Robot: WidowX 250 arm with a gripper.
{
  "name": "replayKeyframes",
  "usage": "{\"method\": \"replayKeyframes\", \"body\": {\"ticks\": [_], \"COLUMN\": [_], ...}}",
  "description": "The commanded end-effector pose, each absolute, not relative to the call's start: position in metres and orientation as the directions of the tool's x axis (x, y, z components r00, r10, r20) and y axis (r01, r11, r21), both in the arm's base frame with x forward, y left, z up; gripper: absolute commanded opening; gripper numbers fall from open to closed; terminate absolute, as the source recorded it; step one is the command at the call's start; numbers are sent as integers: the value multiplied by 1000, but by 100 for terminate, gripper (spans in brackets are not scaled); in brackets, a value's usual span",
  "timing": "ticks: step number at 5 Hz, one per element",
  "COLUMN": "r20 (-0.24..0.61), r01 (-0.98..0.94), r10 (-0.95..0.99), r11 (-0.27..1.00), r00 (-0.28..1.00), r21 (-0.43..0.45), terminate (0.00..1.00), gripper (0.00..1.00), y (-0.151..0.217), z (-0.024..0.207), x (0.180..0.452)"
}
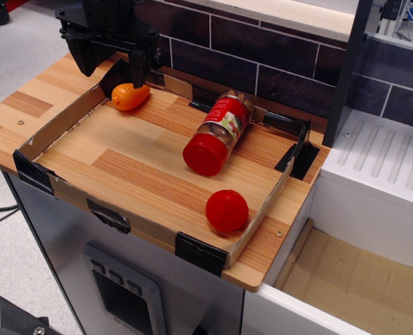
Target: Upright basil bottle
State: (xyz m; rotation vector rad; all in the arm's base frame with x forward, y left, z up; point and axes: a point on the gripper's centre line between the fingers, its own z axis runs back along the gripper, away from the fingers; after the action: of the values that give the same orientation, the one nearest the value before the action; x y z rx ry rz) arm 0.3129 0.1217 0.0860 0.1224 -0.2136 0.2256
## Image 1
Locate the red-lidded basil spice bottle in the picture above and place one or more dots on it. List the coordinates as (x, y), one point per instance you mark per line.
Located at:
(212, 144)

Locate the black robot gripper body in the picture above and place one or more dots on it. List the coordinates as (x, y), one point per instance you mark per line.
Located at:
(113, 21)

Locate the red plastic toy tomato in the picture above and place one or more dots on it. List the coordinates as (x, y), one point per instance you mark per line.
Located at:
(227, 211)

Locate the orange plastic toy carrot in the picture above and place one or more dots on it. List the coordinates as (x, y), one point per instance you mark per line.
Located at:
(126, 97)

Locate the grey toy oven front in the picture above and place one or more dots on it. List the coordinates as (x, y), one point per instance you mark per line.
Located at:
(131, 298)

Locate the dark grey vertical post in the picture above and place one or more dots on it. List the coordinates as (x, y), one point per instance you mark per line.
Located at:
(339, 111)

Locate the black metal bracket with bolt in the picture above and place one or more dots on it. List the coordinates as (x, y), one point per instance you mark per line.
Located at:
(15, 320)

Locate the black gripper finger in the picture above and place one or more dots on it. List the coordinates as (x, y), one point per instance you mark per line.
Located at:
(140, 64)
(89, 53)

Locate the white toy sink unit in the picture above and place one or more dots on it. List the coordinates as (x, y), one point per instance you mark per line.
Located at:
(347, 267)

